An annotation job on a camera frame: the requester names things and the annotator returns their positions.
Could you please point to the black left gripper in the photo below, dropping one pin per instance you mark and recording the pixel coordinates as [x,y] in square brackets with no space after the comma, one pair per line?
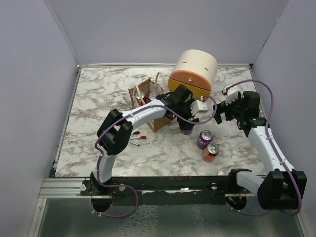
[184,125]

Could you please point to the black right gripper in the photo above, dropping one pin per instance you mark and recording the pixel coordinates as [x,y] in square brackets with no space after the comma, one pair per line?
[221,107]

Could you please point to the red soda can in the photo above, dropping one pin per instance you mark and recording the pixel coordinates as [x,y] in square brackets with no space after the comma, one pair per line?
[210,152]
[141,98]

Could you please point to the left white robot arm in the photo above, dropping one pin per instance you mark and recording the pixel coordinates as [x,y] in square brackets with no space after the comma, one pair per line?
[115,132]

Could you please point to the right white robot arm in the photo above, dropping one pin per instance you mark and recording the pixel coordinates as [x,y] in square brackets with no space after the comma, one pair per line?
[284,186]

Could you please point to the round pastel drawer cabinet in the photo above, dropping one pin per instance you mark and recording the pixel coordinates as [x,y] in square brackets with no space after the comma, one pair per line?
[195,69]

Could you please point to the red capped marker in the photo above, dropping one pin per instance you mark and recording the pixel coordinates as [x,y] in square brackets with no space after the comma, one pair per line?
[139,137]

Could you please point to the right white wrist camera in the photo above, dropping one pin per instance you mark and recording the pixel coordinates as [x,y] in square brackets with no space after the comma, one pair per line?
[231,93]

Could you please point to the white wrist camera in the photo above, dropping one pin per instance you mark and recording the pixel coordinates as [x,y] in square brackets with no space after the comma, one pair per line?
[198,107]
[231,93]

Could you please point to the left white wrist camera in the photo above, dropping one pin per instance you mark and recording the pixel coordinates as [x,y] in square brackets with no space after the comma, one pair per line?
[198,107]

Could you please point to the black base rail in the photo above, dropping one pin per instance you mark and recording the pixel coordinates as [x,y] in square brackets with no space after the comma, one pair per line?
[160,190]

